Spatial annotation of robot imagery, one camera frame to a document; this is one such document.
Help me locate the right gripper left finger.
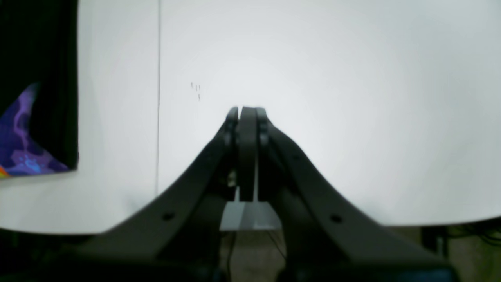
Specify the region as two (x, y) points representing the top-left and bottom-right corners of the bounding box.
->
(59, 107), (238, 282)

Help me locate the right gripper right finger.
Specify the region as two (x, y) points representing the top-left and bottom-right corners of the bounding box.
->
(240, 107), (458, 282)

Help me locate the black T-shirt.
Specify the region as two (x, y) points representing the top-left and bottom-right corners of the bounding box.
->
(0, 0), (79, 178)

